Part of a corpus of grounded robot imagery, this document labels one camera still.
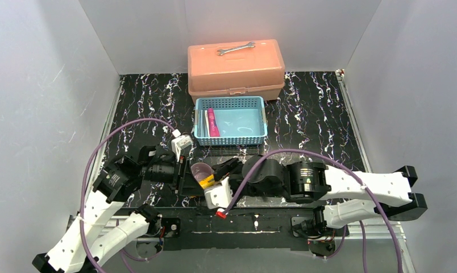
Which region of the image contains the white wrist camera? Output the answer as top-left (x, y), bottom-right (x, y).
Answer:
top-left (204, 177), bottom-right (232, 209)
top-left (171, 129), bottom-right (193, 162)

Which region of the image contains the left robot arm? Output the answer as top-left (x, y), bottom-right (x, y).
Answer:
top-left (32, 146), bottom-right (194, 272)

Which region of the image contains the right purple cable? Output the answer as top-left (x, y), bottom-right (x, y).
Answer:
top-left (215, 148), bottom-right (404, 273)

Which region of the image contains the purple ceramic mug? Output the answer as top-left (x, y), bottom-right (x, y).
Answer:
top-left (190, 162), bottom-right (213, 183)

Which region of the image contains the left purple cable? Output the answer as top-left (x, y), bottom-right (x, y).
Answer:
top-left (79, 118), bottom-right (177, 273)

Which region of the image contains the salmon plastic toolbox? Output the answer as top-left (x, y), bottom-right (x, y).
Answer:
top-left (188, 39), bottom-right (285, 101)

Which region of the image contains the purple cable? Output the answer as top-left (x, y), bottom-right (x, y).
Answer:
top-left (79, 118), bottom-right (177, 273)
top-left (215, 148), bottom-right (404, 273)

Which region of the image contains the grey toothbrush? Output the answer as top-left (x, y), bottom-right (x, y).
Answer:
top-left (199, 110), bottom-right (206, 138)

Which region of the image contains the white toothbrush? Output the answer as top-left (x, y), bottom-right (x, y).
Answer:
top-left (203, 110), bottom-right (211, 138)

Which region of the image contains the light blue plastic basket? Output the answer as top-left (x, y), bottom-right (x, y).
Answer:
top-left (193, 96), bottom-right (268, 146)

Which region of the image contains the pink toothpaste tube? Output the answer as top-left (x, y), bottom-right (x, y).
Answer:
top-left (207, 108), bottom-right (221, 138)

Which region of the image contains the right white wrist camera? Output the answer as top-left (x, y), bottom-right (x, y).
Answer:
top-left (204, 177), bottom-right (232, 209)

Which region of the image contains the silver open-end wrench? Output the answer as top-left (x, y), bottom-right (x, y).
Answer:
top-left (217, 42), bottom-right (255, 56)

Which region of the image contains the brown wooden oval tray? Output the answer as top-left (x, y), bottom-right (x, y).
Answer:
top-left (185, 188), bottom-right (286, 200)

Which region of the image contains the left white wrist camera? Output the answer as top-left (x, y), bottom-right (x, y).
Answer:
top-left (171, 129), bottom-right (193, 162)

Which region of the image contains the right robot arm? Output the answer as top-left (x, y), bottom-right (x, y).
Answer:
top-left (216, 149), bottom-right (428, 229)

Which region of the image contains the yellow toothpaste tube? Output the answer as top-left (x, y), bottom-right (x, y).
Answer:
top-left (199, 174), bottom-right (215, 189)

